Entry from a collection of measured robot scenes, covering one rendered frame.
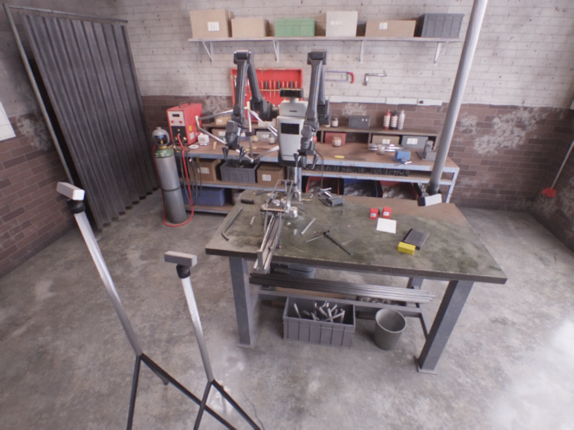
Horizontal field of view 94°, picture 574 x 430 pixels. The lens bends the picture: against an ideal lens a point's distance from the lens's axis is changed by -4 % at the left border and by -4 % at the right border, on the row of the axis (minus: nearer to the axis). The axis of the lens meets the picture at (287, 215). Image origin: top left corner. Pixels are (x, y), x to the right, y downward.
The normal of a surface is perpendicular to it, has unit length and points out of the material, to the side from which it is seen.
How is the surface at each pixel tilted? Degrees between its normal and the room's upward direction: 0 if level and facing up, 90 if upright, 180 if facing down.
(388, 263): 0
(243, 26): 91
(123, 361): 0
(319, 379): 0
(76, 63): 91
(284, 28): 90
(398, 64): 90
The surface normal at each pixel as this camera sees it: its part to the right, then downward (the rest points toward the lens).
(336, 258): 0.00, -0.87
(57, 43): 0.52, 0.44
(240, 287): -0.16, 0.49
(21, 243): 0.99, 0.08
